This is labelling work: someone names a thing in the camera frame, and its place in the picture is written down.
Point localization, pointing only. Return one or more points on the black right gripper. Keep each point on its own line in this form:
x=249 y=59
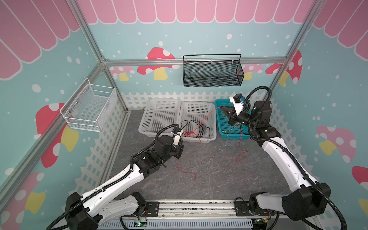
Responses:
x=230 y=111

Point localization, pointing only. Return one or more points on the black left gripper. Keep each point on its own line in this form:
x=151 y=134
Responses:
x=178 y=149

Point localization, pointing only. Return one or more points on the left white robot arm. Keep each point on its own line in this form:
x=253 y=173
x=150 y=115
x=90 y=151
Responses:
x=89 y=210

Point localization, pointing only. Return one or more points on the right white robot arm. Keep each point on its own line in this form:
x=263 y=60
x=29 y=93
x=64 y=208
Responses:
x=308 y=197

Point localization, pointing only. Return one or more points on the middle white plastic basket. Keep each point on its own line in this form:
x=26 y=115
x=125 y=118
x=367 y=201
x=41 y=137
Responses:
x=198 y=121

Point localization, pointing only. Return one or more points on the white plastic basket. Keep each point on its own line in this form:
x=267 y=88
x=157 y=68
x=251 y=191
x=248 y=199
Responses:
x=198 y=121
x=158 y=114

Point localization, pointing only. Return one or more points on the left white plastic basket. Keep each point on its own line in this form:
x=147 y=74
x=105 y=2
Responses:
x=158 y=114

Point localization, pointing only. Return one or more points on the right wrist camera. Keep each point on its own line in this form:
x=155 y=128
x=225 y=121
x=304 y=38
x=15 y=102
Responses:
x=240 y=104

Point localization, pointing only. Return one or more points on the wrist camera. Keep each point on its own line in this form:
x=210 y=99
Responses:
x=240 y=104
x=177 y=136

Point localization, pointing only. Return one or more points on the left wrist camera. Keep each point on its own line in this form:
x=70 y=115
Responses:
x=177 y=136

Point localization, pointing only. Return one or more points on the black wire mesh wall basket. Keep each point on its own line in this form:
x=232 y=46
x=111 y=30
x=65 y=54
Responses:
x=212 y=70

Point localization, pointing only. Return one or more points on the white wire wall basket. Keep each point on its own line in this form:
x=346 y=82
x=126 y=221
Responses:
x=89 y=107

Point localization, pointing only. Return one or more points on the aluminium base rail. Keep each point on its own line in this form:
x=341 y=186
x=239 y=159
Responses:
x=200 y=215

